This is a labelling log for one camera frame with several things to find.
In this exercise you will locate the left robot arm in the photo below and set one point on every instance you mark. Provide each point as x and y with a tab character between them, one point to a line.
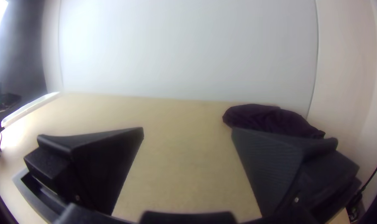
6	100

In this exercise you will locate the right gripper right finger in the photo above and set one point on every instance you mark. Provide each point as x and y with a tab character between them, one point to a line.
275	168

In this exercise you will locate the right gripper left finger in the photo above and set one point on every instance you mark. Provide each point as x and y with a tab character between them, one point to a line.
92	161

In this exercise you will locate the pile of folded clothes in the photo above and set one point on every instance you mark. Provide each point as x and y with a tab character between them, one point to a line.
269	119

